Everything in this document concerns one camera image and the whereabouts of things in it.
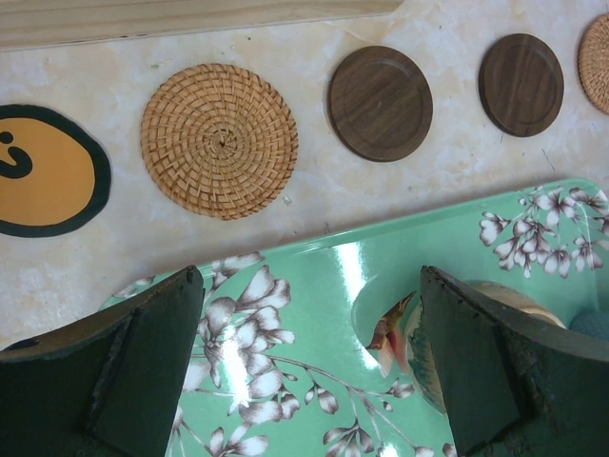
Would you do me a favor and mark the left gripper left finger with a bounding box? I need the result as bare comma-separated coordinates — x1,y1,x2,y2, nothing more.
1,266,205,456

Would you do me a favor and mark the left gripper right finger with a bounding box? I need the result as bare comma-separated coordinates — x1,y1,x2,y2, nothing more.
420,266,608,456

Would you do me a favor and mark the woven rattan coaster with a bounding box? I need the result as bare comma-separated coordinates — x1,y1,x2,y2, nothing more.
140,63,299,221

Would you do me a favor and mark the dark brown wooden coaster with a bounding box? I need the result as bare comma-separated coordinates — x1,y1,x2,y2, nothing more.
478,33,564,138

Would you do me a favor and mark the dark reddish wooden coaster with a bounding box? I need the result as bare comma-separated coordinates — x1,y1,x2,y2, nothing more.
327,46,433,162

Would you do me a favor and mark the light woven coaster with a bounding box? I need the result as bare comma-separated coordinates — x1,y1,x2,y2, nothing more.
578,13,608,114

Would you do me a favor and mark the beige mug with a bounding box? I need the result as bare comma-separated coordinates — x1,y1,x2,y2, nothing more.
403,280,565,415

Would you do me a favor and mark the yellow mug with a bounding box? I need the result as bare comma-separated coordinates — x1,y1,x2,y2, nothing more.
569,310,609,342

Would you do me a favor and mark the green floral tray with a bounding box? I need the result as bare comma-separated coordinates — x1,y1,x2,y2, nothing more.
96,177,609,457

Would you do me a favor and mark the wooden rack stand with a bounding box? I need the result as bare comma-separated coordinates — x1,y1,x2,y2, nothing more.
1,0,401,50

